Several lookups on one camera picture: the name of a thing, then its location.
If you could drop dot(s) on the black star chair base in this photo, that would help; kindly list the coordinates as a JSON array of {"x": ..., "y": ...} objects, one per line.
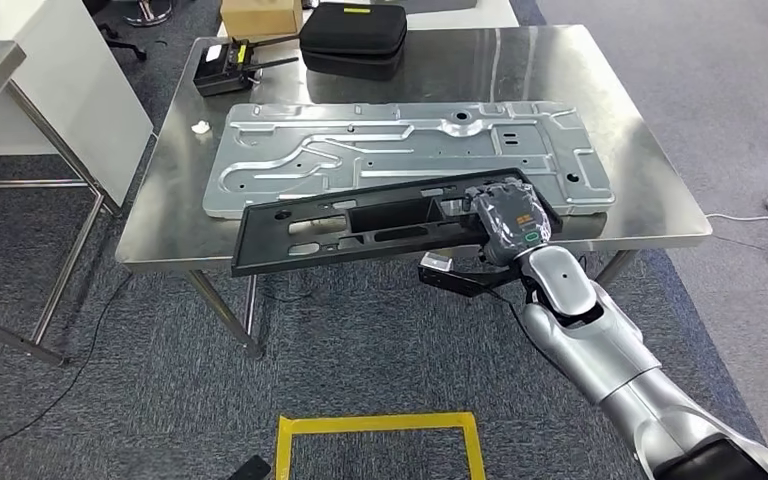
[{"x": 122, "y": 43}]

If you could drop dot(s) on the small white crumpled object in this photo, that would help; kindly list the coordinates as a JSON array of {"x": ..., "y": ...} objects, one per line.
[{"x": 201, "y": 127}]

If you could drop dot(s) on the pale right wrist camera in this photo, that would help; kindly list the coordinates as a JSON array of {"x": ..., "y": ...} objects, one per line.
[{"x": 437, "y": 262}]

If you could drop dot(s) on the chrome round chair base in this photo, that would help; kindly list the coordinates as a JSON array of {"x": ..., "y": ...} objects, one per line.
[{"x": 149, "y": 13}]

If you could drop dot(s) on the white table top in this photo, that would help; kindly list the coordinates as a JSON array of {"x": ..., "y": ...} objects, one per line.
[{"x": 496, "y": 16}]

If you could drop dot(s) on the black zip case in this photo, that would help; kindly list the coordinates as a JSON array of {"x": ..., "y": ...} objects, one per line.
[{"x": 354, "y": 40}]

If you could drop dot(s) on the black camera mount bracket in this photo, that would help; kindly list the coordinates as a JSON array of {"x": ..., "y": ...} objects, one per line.
[{"x": 463, "y": 281}]

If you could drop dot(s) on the black robot foot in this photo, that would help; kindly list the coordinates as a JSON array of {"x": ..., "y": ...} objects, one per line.
[{"x": 251, "y": 469}]

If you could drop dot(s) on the stamped sheet metal plate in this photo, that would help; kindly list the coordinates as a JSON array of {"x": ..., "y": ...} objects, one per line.
[{"x": 410, "y": 159}]

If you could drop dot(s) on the white cabinet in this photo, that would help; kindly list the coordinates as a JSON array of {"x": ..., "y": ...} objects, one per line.
[{"x": 79, "y": 99}]

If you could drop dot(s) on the black device with antennas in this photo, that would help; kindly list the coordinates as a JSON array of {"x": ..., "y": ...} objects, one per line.
[{"x": 222, "y": 79}]

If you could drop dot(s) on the brown cardboard box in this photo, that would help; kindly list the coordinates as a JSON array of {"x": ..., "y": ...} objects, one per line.
[{"x": 258, "y": 16}]

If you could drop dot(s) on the stainless steel workbench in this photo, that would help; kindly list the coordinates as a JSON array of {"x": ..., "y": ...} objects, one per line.
[{"x": 656, "y": 199}]

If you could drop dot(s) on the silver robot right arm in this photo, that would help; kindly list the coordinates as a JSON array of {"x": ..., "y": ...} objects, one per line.
[{"x": 609, "y": 351}]

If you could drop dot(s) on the black plastic panel part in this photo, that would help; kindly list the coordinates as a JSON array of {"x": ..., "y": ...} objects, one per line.
[{"x": 265, "y": 245}]

